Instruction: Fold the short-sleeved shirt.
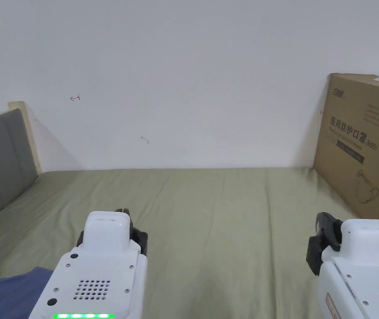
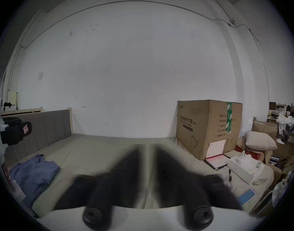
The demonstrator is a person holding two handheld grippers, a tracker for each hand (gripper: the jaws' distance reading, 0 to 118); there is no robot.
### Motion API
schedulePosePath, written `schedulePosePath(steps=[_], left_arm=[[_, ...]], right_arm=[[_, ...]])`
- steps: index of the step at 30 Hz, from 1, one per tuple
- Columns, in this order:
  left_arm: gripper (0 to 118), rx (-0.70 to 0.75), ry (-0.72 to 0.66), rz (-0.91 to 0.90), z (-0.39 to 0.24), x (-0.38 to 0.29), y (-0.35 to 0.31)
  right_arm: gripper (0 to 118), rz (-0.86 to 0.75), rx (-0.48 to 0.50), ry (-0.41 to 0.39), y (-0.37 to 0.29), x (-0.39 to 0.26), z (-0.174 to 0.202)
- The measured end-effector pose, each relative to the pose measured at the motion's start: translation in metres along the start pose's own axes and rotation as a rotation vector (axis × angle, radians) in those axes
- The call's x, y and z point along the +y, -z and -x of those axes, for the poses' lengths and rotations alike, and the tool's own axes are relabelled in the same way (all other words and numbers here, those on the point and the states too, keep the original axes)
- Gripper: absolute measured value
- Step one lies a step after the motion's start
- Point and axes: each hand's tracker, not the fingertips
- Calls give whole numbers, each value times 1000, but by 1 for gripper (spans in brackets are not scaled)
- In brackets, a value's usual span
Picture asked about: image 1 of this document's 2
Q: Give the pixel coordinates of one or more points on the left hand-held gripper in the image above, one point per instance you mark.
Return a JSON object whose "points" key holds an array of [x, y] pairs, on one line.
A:
{"points": [[103, 272]]}

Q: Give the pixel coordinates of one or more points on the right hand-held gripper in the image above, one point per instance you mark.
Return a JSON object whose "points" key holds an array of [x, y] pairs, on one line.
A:
{"points": [[365, 265]]}

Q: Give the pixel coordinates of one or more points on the brown cardboard carton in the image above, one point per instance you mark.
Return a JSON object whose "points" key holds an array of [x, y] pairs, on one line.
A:
{"points": [[358, 179]]}

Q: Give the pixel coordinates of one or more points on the bed with pale green sheet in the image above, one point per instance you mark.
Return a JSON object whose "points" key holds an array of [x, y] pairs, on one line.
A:
{"points": [[216, 216]]}

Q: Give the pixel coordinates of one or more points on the grey padded headboard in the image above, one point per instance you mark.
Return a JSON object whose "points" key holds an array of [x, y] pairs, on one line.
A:
{"points": [[0, 159]]}

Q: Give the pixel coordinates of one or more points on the dark blue garment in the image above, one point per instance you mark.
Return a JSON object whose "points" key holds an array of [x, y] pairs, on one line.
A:
{"points": [[6, 292]]}

